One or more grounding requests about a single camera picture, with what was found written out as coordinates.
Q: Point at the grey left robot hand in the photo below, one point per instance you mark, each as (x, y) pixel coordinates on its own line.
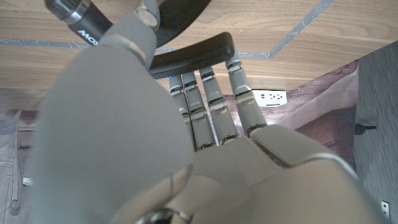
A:
(118, 133)

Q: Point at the black grip strengthener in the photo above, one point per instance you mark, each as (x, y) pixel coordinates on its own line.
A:
(192, 54)

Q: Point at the white power strip box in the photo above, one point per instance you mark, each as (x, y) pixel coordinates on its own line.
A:
(270, 98)

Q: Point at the small white wall plate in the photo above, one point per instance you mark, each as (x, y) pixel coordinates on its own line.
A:
(385, 210)

